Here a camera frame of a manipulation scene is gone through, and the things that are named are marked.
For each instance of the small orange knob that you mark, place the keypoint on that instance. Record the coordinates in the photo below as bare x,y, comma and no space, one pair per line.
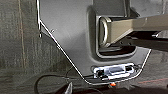
112,84

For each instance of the small white box blue middle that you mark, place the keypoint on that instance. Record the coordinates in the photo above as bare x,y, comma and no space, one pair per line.
113,70

